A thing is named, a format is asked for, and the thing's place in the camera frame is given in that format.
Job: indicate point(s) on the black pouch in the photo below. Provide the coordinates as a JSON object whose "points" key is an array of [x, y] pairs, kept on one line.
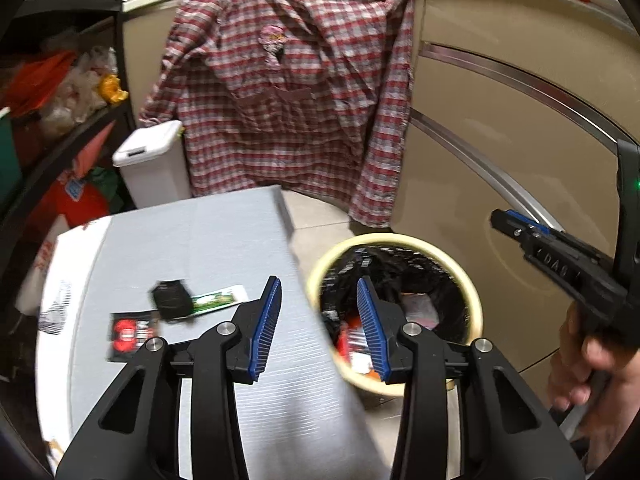
{"points": [[172, 300]]}

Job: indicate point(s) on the white plastic bags on shelf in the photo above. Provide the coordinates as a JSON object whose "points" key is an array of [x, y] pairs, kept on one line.
{"points": [[79, 95]]}

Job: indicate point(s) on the yellow trash bin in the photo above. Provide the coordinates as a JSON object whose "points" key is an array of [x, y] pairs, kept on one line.
{"points": [[371, 383]]}

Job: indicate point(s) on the orange bag on shelf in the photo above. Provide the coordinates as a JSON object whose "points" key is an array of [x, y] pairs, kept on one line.
{"points": [[35, 82]]}

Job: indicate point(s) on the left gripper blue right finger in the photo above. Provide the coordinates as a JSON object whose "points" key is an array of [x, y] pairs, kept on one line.
{"points": [[369, 310]]}

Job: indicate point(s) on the black red crab packet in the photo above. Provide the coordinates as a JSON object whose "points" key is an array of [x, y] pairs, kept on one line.
{"points": [[128, 331]]}

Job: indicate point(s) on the red medicine box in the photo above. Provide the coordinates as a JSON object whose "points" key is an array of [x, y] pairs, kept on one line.
{"points": [[353, 348]]}

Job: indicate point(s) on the white patterned board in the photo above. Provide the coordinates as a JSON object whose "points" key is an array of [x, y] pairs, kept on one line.
{"points": [[60, 273]]}

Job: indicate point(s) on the red plaid shirt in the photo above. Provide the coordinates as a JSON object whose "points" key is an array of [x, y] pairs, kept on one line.
{"points": [[312, 95]]}

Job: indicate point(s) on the black bin liner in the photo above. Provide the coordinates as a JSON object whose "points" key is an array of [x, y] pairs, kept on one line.
{"points": [[401, 276]]}

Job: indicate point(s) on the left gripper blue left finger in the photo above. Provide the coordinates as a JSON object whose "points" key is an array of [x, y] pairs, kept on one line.
{"points": [[264, 327]]}

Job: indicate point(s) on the teal storage box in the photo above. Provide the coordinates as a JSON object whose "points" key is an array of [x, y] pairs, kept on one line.
{"points": [[10, 170]]}

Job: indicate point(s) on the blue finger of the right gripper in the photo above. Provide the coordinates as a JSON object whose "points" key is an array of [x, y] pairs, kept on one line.
{"points": [[525, 222], [498, 222]]}

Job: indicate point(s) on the black shelving rack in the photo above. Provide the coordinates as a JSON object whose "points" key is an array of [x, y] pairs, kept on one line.
{"points": [[30, 28]]}

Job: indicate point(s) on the yellow toy figure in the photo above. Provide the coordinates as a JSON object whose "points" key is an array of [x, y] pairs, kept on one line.
{"points": [[109, 90]]}

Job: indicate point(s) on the green white wrapper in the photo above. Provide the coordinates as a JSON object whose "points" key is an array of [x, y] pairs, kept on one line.
{"points": [[219, 299]]}

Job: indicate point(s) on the white lidded bin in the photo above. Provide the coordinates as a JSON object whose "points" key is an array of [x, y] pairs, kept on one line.
{"points": [[152, 164]]}

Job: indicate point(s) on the red bag under shelf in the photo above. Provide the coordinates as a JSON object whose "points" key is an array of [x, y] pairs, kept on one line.
{"points": [[72, 195]]}

